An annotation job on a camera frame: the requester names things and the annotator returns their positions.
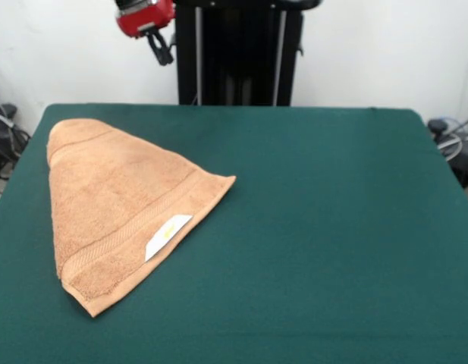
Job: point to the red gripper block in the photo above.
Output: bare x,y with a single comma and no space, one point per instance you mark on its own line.
142,19

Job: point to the tan terry towel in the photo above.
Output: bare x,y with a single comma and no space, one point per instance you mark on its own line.
112,197

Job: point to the black vertical column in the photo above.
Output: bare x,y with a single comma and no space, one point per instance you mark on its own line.
237,57

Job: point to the dark green table cloth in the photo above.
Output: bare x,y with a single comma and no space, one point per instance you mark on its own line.
332,265

